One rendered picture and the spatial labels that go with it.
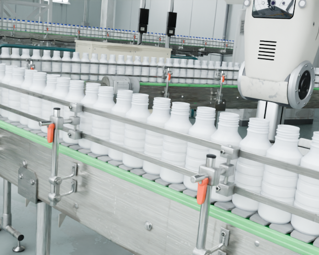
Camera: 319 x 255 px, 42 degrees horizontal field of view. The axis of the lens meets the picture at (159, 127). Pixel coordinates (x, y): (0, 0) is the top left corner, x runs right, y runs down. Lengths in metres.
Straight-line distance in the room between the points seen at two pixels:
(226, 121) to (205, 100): 2.29
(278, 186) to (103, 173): 0.43
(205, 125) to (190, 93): 2.16
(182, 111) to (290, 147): 0.24
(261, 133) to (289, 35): 0.65
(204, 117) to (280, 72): 0.60
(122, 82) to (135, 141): 1.62
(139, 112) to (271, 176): 0.34
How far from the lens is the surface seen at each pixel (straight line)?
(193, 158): 0.83
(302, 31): 1.37
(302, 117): 7.98
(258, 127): 0.75
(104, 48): 5.08
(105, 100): 1.01
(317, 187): 0.71
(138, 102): 0.92
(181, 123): 0.85
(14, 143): 1.31
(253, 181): 0.76
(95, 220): 1.04
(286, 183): 0.73
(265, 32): 1.40
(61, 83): 1.15
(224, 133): 0.78
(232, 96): 3.21
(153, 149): 0.90
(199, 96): 3.03
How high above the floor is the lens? 1.29
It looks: 12 degrees down
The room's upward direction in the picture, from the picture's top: 5 degrees clockwise
